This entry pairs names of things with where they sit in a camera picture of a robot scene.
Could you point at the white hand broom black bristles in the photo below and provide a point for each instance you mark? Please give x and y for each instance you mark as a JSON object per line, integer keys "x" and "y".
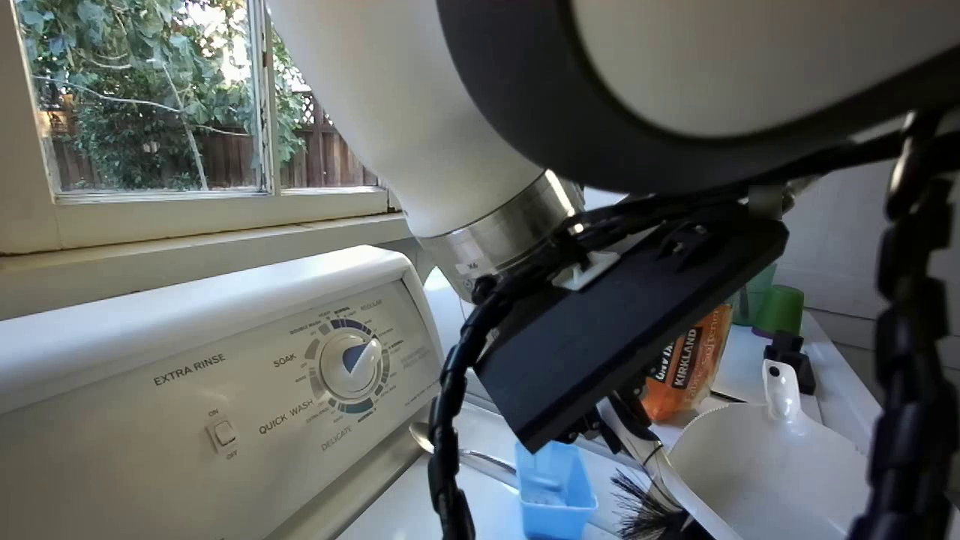
{"x": 633, "y": 504}

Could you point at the blue plastic detergent scoop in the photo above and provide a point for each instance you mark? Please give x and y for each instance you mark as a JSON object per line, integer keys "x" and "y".
{"x": 555, "y": 500}

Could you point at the white dustpan with black lip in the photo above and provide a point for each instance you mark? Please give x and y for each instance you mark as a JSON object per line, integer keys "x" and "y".
{"x": 768, "y": 481}

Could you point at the round washer dial knob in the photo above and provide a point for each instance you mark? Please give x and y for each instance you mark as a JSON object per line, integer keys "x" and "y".
{"x": 350, "y": 365}

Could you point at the orange fabric softener box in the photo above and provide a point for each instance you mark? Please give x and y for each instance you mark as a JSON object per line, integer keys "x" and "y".
{"x": 690, "y": 371}

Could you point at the teal green bottle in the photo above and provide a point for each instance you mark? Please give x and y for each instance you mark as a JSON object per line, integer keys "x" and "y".
{"x": 755, "y": 289}

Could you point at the brown wooden fence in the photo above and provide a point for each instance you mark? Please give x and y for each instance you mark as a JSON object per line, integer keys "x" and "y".
{"x": 225, "y": 159}

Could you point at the light green bottle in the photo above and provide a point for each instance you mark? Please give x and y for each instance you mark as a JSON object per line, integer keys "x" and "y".
{"x": 780, "y": 312}

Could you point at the black plastic clamp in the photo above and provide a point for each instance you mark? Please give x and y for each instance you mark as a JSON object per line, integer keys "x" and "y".
{"x": 789, "y": 360}

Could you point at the green leafy tree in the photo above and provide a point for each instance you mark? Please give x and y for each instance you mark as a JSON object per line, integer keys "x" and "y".
{"x": 130, "y": 99}

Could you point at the white washer with dial panel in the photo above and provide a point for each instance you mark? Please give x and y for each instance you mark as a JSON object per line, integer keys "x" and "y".
{"x": 121, "y": 438}

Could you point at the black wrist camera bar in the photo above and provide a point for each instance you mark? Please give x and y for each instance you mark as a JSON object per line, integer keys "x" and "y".
{"x": 619, "y": 341}

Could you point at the white window frame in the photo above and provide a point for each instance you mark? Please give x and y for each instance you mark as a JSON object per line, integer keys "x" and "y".
{"x": 200, "y": 221}

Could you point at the white washer push switch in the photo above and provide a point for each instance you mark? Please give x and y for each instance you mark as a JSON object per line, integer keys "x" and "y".
{"x": 221, "y": 434}

